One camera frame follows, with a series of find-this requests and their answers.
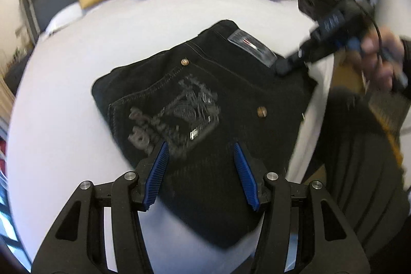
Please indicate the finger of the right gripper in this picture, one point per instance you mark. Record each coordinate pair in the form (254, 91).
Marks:
(288, 65)

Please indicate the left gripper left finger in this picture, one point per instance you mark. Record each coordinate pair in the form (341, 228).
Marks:
(131, 193)

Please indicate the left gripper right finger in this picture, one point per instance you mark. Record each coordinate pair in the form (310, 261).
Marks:
(270, 193)

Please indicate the black denim pants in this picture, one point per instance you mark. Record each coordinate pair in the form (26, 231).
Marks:
(202, 97)

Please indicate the person's right hand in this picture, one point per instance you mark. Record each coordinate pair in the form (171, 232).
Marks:
(378, 72)

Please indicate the bed with white sheet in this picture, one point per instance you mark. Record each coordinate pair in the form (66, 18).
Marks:
(58, 137)

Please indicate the white pillow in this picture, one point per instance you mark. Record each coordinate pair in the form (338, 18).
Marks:
(64, 18)

